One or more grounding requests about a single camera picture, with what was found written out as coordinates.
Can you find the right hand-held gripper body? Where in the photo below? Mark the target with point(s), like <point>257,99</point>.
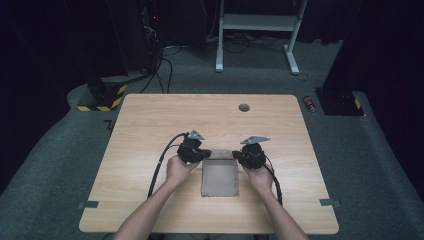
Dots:
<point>255,155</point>

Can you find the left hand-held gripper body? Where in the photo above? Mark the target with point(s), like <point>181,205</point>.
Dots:
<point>189,150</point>

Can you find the beige cloth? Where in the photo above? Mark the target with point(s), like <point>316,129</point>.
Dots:
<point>220,178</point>

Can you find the person's left hand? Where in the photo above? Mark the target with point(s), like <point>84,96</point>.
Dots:
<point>180,171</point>

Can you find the person's right hand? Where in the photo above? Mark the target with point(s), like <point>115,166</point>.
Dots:
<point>260,178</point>

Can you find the grey round table grommet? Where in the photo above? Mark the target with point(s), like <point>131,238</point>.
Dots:
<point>244,107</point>

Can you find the red can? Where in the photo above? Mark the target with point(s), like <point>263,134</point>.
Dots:
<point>309,103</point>

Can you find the grey tape strip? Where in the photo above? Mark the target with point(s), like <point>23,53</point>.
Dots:
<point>88,204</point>
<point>329,202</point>

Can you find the black yellow striped stand base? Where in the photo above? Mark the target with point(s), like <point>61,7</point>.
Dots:
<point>103,96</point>

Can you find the black equipment rack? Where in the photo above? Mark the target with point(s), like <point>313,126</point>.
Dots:
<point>151,33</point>

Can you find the white metal stand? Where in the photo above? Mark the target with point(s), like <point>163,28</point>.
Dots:
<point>258,22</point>

